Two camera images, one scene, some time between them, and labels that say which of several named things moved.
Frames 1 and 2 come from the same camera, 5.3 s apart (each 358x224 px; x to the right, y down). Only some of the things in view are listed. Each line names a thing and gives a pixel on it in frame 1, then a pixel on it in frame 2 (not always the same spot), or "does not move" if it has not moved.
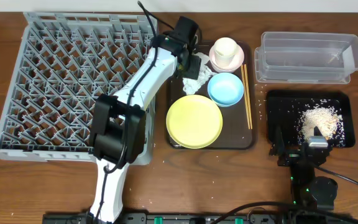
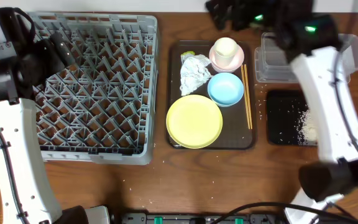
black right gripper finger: (278, 147) -> (226, 13)
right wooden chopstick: (248, 94) does not move
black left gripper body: (192, 69) -> (45, 51)
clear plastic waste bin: (307, 57) does not move
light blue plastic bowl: (225, 89) does not move
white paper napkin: (190, 86) does not move
